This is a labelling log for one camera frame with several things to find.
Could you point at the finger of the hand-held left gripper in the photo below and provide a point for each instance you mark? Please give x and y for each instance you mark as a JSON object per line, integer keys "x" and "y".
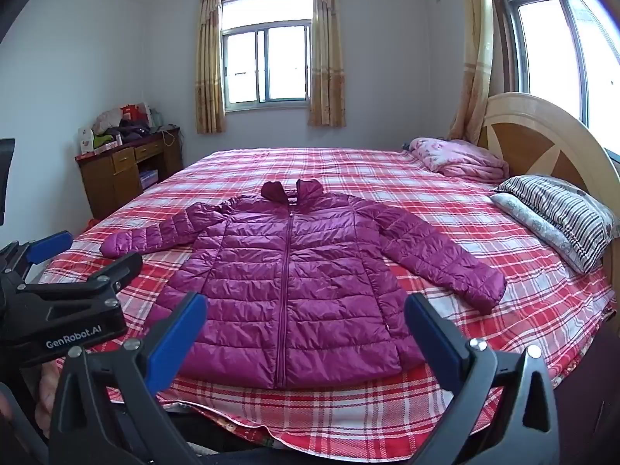
{"x": 104, "y": 285}
{"x": 48, "y": 248}

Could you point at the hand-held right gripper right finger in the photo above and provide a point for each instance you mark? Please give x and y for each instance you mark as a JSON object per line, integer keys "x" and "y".
{"x": 432, "y": 335}

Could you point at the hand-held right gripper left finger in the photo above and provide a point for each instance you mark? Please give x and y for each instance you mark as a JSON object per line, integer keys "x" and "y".
{"x": 180, "y": 334}

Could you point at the magenta puffer jacket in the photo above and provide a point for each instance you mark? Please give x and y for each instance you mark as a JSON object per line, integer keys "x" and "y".
{"x": 300, "y": 281}

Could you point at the pile of dark clothes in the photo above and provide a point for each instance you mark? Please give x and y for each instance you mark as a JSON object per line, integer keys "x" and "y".
{"x": 127, "y": 131}

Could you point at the black monitor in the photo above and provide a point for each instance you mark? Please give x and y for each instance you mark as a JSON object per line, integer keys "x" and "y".
{"x": 6, "y": 179}

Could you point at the wooden desk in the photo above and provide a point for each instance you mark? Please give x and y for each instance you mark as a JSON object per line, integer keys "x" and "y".
{"x": 109, "y": 174}

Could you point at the white floral box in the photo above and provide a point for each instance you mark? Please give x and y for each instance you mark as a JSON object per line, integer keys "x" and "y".
{"x": 85, "y": 141}

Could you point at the bed with red plaid sheet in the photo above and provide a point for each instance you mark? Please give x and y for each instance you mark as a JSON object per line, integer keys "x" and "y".
{"x": 387, "y": 193}

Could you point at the grey floral pillow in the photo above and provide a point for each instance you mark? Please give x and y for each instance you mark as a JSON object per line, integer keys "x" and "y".
{"x": 533, "y": 225}

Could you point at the red gift bag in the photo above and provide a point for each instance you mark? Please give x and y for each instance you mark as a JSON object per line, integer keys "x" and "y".
{"x": 129, "y": 113}

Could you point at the white paper bag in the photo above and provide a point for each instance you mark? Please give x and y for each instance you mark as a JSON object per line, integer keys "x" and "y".
{"x": 144, "y": 109}

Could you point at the pink folded quilt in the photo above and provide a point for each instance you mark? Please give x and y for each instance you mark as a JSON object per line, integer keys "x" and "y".
{"x": 457, "y": 157}

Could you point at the striped pillow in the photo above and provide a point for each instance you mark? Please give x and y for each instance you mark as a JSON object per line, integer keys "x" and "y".
{"x": 562, "y": 208}

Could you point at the wooden headboard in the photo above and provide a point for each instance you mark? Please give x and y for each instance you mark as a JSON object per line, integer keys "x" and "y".
{"x": 542, "y": 140}

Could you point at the beige patterned curtain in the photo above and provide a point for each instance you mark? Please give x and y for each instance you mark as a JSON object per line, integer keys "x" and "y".
{"x": 209, "y": 58}
{"x": 472, "y": 53}
{"x": 328, "y": 48}

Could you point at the large side window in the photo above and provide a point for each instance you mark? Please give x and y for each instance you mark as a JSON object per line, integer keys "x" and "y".
{"x": 547, "y": 53}

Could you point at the window with grey frame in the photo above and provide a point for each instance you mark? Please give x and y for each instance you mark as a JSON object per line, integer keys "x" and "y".
{"x": 266, "y": 51}

